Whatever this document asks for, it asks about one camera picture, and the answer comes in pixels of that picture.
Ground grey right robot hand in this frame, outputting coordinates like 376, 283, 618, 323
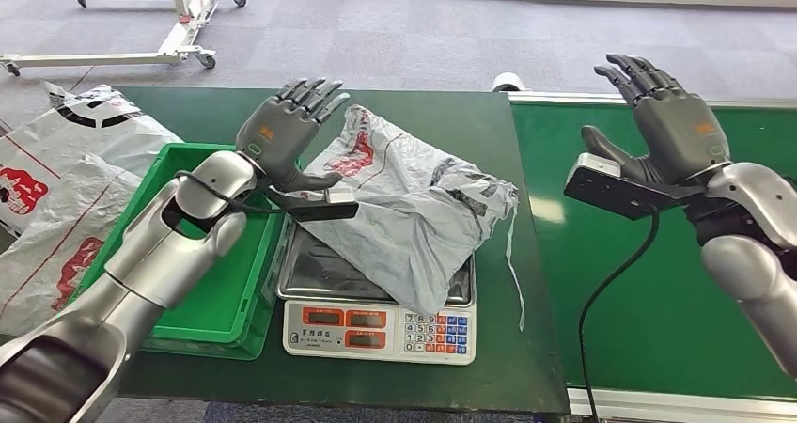
580, 54, 733, 188

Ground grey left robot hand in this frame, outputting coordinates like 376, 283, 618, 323
235, 77, 352, 194

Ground grey plastic mailer package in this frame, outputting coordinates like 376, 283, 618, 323
292, 103, 527, 333

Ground white conveyor end roller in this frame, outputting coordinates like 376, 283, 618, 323
492, 72, 529, 93

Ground green conveyor belt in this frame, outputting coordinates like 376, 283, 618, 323
507, 89, 797, 423

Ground green plastic crate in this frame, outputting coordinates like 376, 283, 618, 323
68, 143, 306, 362

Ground white mailer bag black stripes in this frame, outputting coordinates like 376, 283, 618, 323
0, 80, 185, 235

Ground electronic scale with steel tray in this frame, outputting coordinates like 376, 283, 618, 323
275, 217, 477, 367

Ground white mailer bag red print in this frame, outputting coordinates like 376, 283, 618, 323
0, 152, 145, 337

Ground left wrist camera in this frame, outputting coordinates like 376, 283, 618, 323
267, 186, 361, 224

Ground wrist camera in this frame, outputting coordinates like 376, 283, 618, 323
267, 186, 361, 224
563, 152, 693, 222

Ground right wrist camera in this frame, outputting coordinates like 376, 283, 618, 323
563, 152, 693, 222

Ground black left wrist camera cable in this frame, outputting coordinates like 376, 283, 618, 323
173, 169, 288, 217

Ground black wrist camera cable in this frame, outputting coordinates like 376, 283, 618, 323
577, 208, 662, 423
173, 169, 288, 217

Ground white wheeled stand frame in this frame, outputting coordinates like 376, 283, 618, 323
0, 0, 248, 78

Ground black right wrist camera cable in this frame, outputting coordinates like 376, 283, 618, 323
577, 208, 662, 423

